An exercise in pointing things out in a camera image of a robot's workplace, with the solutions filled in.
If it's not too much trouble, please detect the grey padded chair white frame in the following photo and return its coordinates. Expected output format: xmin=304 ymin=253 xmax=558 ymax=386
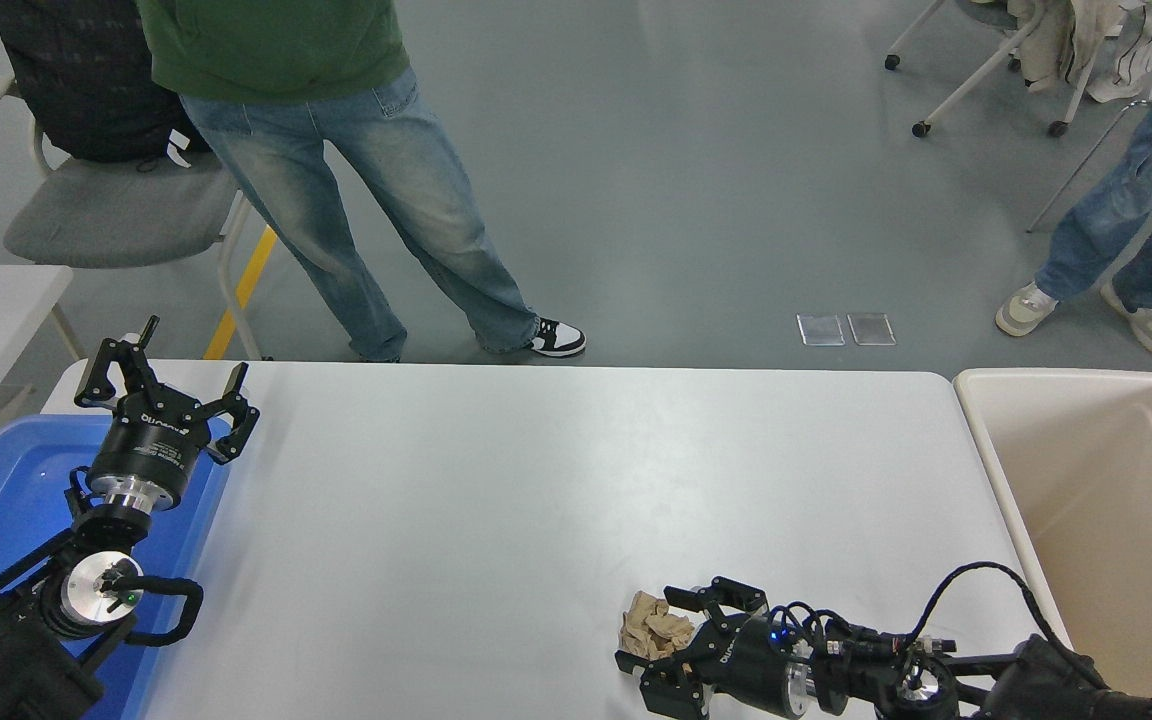
xmin=0 ymin=68 xmax=267 ymax=361

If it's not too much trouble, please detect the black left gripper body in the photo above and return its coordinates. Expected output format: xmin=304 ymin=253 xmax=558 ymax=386
xmin=86 ymin=390 xmax=214 ymax=499

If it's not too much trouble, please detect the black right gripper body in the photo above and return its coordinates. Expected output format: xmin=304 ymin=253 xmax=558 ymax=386
xmin=700 ymin=617 xmax=808 ymax=717

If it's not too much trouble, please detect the pale draped garment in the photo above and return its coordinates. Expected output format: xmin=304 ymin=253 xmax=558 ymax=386
xmin=1011 ymin=0 xmax=1152 ymax=103

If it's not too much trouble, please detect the white-legged wheeled chair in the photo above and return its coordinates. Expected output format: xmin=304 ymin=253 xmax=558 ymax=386
xmin=884 ymin=0 xmax=1152 ymax=139

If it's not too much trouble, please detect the large pale plastic bin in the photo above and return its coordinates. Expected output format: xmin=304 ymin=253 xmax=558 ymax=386
xmin=953 ymin=368 xmax=1152 ymax=701

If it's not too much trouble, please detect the black quilted jacket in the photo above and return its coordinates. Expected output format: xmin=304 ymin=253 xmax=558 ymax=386
xmin=0 ymin=0 xmax=212 ymax=164

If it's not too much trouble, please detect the person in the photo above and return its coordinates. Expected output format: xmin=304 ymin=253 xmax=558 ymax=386
xmin=996 ymin=30 xmax=1152 ymax=359
xmin=136 ymin=0 xmax=587 ymax=363

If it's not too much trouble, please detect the blue plastic tray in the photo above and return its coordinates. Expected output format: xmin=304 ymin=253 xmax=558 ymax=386
xmin=0 ymin=413 xmax=234 ymax=720

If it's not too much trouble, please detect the metal floor plate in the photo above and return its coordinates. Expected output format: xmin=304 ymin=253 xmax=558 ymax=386
xmin=847 ymin=312 xmax=898 ymax=347
xmin=797 ymin=313 xmax=847 ymax=347

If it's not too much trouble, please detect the tan paper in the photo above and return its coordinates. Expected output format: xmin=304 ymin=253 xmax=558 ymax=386
xmin=619 ymin=590 xmax=697 ymax=661

